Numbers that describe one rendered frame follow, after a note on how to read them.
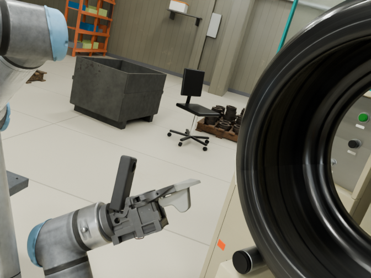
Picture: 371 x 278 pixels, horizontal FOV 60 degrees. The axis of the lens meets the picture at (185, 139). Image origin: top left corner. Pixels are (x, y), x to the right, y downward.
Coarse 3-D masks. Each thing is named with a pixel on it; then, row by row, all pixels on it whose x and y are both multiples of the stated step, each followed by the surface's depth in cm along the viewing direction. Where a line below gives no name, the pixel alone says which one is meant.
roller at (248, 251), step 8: (248, 248) 64; (256, 248) 65; (232, 256) 64; (240, 256) 62; (248, 256) 62; (256, 256) 63; (240, 264) 62; (248, 264) 61; (256, 264) 62; (264, 264) 64; (240, 272) 62; (248, 272) 62
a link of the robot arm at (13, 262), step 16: (0, 16) 61; (0, 32) 61; (0, 144) 60; (0, 160) 59; (0, 176) 58; (0, 192) 57; (0, 208) 56; (0, 224) 56; (0, 240) 55; (0, 256) 55; (16, 256) 58; (0, 272) 54; (16, 272) 57
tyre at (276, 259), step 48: (288, 48) 54; (336, 48) 49; (288, 96) 70; (336, 96) 74; (240, 144) 62; (288, 144) 78; (240, 192) 62; (288, 192) 76; (336, 192) 76; (288, 240) 68; (336, 240) 73
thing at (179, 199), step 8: (176, 184) 63; (184, 184) 64; (192, 184) 64; (176, 192) 64; (184, 192) 64; (160, 200) 64; (168, 200) 64; (176, 200) 64; (184, 200) 64; (176, 208) 64; (184, 208) 63
